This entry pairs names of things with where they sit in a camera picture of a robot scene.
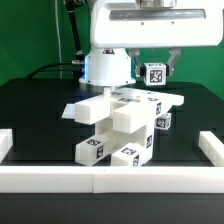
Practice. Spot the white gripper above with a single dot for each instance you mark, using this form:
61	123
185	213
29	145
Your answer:
140	24

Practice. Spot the white tagged cube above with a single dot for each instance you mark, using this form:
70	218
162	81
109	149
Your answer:
155	74

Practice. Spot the white chair back frame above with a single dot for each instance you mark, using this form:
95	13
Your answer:
129	109

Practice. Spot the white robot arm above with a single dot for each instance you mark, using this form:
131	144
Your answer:
113	66

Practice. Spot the white block left edge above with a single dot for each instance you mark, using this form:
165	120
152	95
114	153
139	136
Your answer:
6	142

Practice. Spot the white obstacle wall bar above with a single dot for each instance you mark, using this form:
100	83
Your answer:
212	147

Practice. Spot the white front rail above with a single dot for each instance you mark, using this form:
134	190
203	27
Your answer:
75	179

